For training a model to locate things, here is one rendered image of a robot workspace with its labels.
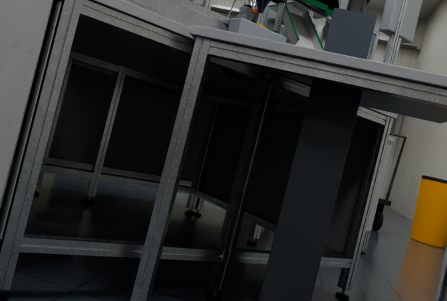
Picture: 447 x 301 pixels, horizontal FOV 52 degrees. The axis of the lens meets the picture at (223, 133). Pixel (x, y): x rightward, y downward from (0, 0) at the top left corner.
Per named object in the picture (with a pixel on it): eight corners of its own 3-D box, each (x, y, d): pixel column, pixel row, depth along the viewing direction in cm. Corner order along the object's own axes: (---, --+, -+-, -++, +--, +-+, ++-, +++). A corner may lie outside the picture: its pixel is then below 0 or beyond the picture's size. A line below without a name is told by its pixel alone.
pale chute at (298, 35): (317, 56, 192) (324, 48, 189) (292, 47, 186) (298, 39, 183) (301, 17, 210) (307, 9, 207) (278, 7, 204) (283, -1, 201)
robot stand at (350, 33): (362, 76, 146) (377, 14, 146) (318, 66, 148) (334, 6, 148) (357, 82, 159) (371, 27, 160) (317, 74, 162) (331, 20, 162)
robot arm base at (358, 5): (364, 16, 150) (368, -1, 150) (344, 12, 151) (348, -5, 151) (361, 22, 157) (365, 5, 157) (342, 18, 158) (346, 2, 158)
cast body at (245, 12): (253, 24, 180) (257, 6, 180) (245, 20, 177) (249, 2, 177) (240, 25, 187) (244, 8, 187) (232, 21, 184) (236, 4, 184)
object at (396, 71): (522, 102, 116) (525, 91, 116) (189, 33, 132) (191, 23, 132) (440, 123, 185) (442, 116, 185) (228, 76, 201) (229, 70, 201)
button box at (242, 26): (283, 54, 162) (287, 37, 162) (237, 34, 150) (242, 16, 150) (270, 54, 167) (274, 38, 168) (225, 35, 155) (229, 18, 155)
